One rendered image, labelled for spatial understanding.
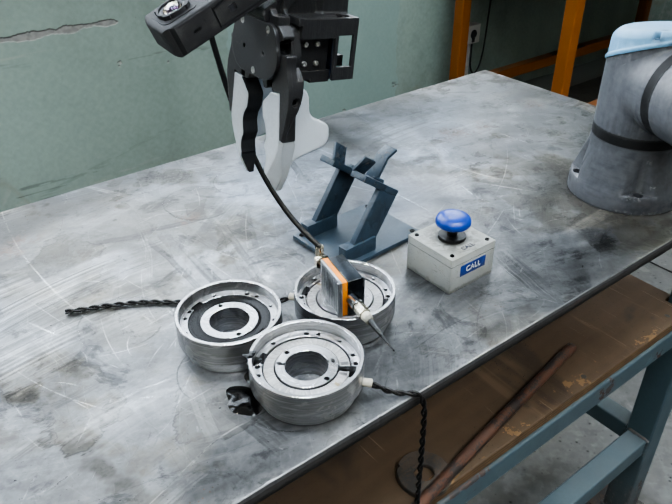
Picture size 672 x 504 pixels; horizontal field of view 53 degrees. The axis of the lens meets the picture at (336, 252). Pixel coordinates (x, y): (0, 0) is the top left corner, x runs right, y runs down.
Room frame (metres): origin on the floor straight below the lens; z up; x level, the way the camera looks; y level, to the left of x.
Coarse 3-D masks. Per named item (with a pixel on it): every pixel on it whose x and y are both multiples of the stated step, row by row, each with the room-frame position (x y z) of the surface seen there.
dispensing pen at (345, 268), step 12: (336, 264) 0.56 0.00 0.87; (348, 264) 0.56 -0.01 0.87; (348, 276) 0.54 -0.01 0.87; (360, 276) 0.54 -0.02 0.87; (348, 288) 0.53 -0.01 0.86; (360, 288) 0.53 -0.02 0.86; (348, 300) 0.52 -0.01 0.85; (360, 300) 0.52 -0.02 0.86; (348, 312) 0.53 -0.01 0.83; (360, 312) 0.50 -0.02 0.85; (372, 324) 0.49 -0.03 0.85; (384, 336) 0.47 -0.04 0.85
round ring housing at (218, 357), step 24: (216, 288) 0.57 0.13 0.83; (240, 288) 0.57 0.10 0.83; (264, 288) 0.56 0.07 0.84; (216, 312) 0.54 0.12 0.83; (240, 312) 0.54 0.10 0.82; (192, 336) 0.50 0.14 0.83; (216, 336) 0.50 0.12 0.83; (192, 360) 0.50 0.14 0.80; (216, 360) 0.47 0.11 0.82; (240, 360) 0.48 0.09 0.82
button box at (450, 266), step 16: (432, 224) 0.68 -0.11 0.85; (416, 240) 0.65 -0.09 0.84; (432, 240) 0.64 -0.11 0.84; (448, 240) 0.64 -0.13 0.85; (464, 240) 0.64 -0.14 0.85; (480, 240) 0.64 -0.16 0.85; (416, 256) 0.64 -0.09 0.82; (432, 256) 0.62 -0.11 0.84; (448, 256) 0.61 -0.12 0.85; (464, 256) 0.61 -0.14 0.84; (480, 256) 0.63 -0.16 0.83; (416, 272) 0.64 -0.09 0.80; (432, 272) 0.62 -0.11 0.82; (448, 272) 0.60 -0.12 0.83; (464, 272) 0.61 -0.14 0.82; (480, 272) 0.63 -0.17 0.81; (448, 288) 0.60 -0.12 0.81
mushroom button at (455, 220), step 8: (440, 216) 0.65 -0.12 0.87; (448, 216) 0.65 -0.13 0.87; (456, 216) 0.65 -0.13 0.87; (464, 216) 0.65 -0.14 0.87; (440, 224) 0.64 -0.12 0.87; (448, 224) 0.63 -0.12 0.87; (456, 224) 0.63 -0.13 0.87; (464, 224) 0.63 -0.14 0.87; (448, 232) 0.65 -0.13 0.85; (456, 232) 0.65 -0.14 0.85
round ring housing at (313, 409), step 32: (320, 320) 0.51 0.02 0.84; (256, 352) 0.47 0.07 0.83; (288, 352) 0.48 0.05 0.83; (320, 352) 0.47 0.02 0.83; (352, 352) 0.47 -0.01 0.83; (256, 384) 0.43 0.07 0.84; (288, 384) 0.43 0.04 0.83; (320, 384) 0.43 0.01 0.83; (352, 384) 0.42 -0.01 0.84; (288, 416) 0.41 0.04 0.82; (320, 416) 0.41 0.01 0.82
